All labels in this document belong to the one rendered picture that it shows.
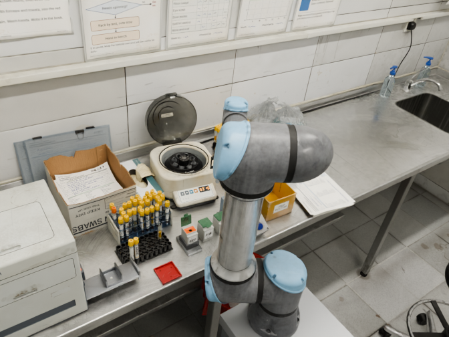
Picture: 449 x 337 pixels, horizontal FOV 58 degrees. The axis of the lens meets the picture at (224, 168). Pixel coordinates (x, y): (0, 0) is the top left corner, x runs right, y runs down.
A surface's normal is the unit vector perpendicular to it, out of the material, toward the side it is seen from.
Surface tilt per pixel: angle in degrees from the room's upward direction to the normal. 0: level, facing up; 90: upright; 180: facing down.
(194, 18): 93
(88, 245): 0
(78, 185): 1
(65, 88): 90
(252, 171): 93
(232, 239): 93
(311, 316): 1
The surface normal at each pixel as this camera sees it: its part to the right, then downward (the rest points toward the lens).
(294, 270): 0.22, -0.78
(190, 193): 0.27, -0.47
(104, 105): 0.56, 0.54
